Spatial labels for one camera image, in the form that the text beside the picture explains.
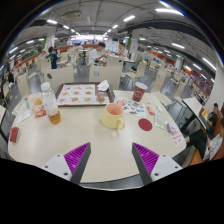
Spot ceiling strip lights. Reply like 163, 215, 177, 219
8, 8, 218, 71

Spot printed paper tray liner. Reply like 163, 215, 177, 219
57, 84, 111, 106

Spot small red carton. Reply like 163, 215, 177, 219
9, 126, 20, 144

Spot brown food in wrapper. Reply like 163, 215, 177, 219
95, 94, 107, 104

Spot clear plastic food bag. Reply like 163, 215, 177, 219
26, 92, 46, 114

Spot person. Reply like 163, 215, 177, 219
45, 46, 59, 70
184, 102, 221, 158
0, 70, 16, 98
88, 41, 108, 66
201, 118, 224, 162
115, 41, 129, 58

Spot beige canteen chairs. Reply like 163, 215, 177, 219
14, 49, 188, 101

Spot dark brown food tray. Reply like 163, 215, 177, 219
54, 82, 116, 108

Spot red-lettered white notice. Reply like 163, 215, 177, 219
169, 128, 186, 147

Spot ceiling air conditioner unit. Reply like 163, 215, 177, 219
61, 9, 83, 20

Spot white paper napkin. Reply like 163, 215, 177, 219
96, 79, 111, 92

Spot clear plastic wrapper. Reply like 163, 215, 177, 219
153, 113, 172, 133

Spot flat round red coaster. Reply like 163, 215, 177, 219
137, 117, 154, 132

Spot pale yellow mug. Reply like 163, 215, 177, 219
101, 102, 127, 131

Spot clear plastic tea bottle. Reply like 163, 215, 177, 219
40, 81, 63, 126

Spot white paper card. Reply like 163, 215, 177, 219
15, 109, 33, 126

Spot red paper cup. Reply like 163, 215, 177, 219
132, 81, 148, 103

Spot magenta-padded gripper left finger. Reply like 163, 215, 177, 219
41, 142, 92, 185

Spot colourful printed flyer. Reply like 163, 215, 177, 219
114, 97, 148, 118

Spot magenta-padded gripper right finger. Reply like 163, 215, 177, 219
131, 142, 184, 186

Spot white neighbouring table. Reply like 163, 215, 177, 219
181, 96, 209, 133

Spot red sauce packet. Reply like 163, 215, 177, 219
145, 105, 156, 117
34, 109, 48, 118

